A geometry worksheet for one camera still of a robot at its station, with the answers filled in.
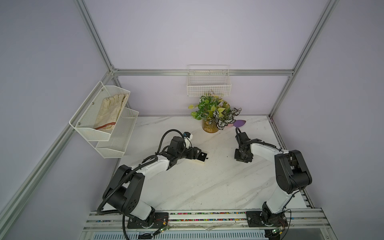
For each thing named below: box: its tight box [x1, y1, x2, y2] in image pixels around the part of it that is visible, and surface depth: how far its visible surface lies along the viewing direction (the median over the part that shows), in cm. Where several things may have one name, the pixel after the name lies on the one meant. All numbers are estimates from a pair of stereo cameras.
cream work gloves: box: [93, 93, 129, 134], surface depth 78 cm
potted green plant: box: [188, 95, 242, 133], surface depth 92 cm
